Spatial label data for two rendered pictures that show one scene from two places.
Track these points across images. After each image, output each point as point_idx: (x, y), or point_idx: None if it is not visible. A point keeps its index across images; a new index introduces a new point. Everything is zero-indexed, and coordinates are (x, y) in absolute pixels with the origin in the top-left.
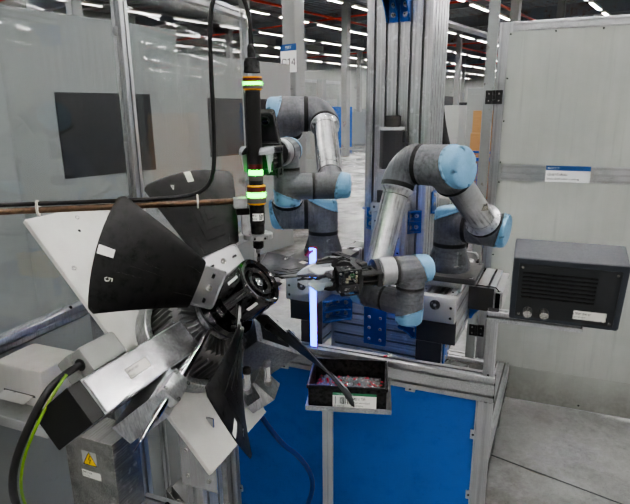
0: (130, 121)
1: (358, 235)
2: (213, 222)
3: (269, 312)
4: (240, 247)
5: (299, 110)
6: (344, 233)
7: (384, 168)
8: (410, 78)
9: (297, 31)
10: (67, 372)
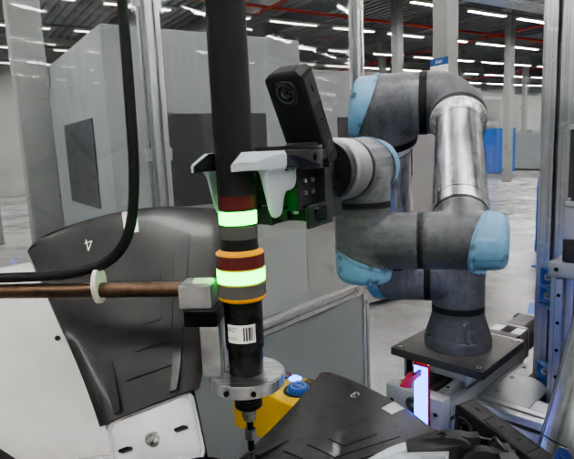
0: (155, 130)
1: (521, 277)
2: (151, 332)
3: (397, 376)
4: (340, 308)
5: (409, 95)
6: (503, 273)
7: None
8: None
9: (450, 43)
10: None
